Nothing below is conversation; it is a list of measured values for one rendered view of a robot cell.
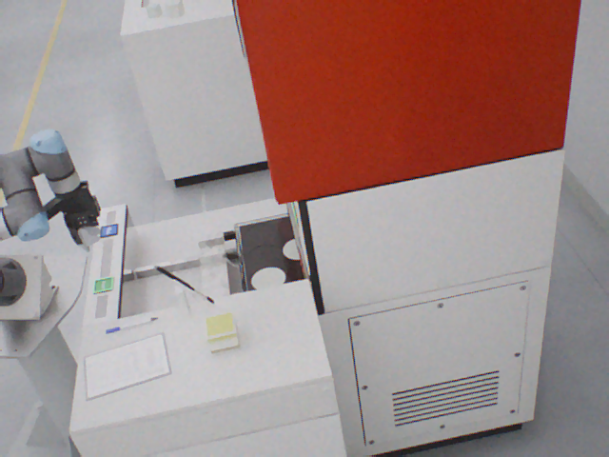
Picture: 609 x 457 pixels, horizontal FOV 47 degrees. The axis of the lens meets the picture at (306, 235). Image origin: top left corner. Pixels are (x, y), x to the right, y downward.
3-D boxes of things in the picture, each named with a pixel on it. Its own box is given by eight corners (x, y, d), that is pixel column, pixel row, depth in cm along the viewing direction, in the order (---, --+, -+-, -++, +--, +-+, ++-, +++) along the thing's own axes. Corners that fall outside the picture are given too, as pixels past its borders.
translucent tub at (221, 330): (238, 328, 177) (233, 309, 173) (241, 350, 172) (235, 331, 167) (209, 335, 177) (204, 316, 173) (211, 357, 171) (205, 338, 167)
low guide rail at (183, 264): (290, 243, 224) (288, 236, 223) (291, 247, 223) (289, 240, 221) (137, 274, 222) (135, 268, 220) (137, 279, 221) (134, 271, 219)
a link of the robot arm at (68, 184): (43, 184, 171) (48, 167, 177) (49, 198, 174) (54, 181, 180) (73, 178, 171) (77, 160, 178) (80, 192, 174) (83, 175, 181)
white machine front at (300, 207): (285, 164, 261) (267, 67, 236) (324, 313, 198) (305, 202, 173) (277, 166, 261) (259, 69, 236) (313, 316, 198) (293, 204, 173)
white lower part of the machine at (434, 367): (458, 285, 316) (459, 129, 265) (533, 434, 252) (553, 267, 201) (306, 316, 313) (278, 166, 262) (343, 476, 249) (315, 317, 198)
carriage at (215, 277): (225, 242, 224) (224, 235, 223) (234, 321, 196) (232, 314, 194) (201, 247, 224) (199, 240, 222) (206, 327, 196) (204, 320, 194)
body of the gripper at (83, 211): (100, 228, 182) (85, 190, 174) (68, 234, 181) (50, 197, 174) (102, 211, 188) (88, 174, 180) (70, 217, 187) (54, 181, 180)
